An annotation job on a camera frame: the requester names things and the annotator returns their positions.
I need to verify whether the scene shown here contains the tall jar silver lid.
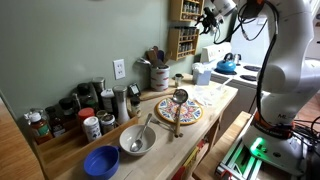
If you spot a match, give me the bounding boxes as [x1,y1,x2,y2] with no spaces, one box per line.
[91,77,107,101]

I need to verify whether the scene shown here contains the white red utensil crock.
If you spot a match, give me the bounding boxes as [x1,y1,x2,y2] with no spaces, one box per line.
[149,64,171,92]

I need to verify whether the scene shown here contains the white ceramic bowl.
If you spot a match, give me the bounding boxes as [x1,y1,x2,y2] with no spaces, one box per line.
[119,124,157,157]

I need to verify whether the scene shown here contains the blue utensil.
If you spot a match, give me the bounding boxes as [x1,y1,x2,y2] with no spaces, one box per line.
[156,49,165,64]

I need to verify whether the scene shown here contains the wooden spice tray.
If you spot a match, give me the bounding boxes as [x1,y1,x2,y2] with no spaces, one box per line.
[31,114,139,180]

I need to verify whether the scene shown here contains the dark jar black lid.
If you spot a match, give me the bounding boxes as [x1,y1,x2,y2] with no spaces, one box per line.
[58,97,79,129]

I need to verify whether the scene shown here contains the white tissue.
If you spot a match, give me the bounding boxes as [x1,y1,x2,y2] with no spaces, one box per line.
[191,62,209,73]

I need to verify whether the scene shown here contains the light blue tissue box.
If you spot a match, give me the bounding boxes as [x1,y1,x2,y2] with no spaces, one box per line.
[192,68,213,86]

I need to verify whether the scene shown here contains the small wooden spice rack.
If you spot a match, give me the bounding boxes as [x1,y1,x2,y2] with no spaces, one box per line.
[169,0,206,23]

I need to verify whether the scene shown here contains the black stove burner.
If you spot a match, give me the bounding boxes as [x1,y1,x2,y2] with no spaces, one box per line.
[239,74,258,83]
[243,65,263,73]

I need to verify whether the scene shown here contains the tall bottle black cap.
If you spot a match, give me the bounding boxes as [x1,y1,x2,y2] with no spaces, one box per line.
[76,82,93,108]

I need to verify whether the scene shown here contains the white spice shaker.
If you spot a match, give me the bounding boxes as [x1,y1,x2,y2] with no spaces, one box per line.
[82,115,103,143]

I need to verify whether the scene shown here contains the white lid spice container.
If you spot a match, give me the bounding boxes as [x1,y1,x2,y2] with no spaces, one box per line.
[100,88,116,114]

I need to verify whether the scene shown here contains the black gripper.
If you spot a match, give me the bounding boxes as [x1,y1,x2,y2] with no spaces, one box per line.
[195,7,221,36]

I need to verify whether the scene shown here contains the light wooden spatula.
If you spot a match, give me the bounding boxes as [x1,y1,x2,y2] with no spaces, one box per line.
[147,48,158,68]

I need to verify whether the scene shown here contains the colourful patterned plate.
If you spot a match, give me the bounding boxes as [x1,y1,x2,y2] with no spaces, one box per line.
[154,96,204,126]

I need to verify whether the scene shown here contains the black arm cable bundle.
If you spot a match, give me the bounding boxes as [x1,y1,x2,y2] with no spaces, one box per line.
[213,0,281,124]

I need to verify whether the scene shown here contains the small shaker jar black lid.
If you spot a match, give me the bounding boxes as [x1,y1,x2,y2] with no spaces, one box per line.
[174,73,184,88]

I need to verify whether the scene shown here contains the white wall outlet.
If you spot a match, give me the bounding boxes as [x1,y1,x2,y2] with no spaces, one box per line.
[113,58,126,80]

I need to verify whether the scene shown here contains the small jar metal lid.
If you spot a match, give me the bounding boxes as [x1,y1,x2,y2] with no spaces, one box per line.
[99,113,118,135]

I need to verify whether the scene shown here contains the black kitchen timer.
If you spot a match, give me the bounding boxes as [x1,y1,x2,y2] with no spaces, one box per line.
[127,82,142,98]

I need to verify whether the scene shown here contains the crumpled white cloth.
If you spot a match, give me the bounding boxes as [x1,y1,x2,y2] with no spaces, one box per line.
[191,84,223,108]

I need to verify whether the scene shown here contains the white stove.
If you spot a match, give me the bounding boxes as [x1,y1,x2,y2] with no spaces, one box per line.
[199,41,264,134]

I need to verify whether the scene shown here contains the blue kettle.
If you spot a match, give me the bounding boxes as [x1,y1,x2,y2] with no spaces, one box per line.
[214,52,238,75]

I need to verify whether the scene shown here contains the metal ladle wooden handle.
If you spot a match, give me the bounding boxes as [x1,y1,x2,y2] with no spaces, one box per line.
[171,88,190,138]

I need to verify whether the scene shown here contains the black base cables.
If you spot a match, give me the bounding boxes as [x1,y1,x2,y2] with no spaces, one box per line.
[286,114,320,161]

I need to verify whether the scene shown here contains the large wooden spice rack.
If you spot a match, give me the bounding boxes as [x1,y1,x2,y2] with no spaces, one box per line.
[166,27,200,62]

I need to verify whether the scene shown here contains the silver metal pot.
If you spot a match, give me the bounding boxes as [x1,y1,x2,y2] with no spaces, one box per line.
[232,53,243,66]

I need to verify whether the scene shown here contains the small bottle yellow label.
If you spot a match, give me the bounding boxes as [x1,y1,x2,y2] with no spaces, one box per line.
[129,95,142,118]

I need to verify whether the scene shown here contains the brown wooden spoon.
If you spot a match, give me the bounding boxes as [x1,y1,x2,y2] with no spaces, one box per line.
[162,50,173,65]

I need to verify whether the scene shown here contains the metal fork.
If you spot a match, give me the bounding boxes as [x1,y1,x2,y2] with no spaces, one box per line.
[149,117,176,132]

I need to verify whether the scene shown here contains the red lid spice jar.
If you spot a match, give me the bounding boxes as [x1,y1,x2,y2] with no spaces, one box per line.
[77,107,97,126]

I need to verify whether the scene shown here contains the white refrigerator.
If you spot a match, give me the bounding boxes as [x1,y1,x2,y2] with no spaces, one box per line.
[229,0,268,68]

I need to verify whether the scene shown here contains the dark sauce bottle white label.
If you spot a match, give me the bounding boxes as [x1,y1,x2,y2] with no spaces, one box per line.
[44,105,67,138]

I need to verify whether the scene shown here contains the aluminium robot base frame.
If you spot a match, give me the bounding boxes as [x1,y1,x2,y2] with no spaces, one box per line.
[214,131,309,180]

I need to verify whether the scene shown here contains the steel pepper mill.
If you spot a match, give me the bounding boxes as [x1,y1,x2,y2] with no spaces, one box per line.
[112,85,131,125]

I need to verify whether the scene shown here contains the white plastic spatula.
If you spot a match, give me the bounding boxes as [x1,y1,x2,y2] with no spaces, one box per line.
[216,77,233,93]

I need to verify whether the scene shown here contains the hot sauce bottle white cap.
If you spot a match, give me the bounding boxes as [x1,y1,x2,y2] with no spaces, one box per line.
[28,111,54,145]

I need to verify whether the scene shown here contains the red yellow package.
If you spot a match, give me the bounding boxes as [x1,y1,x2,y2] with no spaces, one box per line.
[171,138,209,180]

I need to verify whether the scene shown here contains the silver metal utensil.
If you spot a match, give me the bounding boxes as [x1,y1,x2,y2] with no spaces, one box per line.
[135,56,154,67]

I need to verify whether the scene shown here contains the blue plastic bowl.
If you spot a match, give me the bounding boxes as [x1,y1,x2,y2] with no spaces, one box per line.
[83,144,121,180]

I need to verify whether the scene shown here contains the metal spoon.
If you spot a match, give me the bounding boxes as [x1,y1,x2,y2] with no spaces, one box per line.
[129,112,154,153]

